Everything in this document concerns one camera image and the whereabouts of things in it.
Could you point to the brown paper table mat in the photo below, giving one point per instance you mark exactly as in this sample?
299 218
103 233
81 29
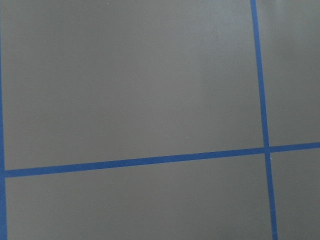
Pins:
160 120

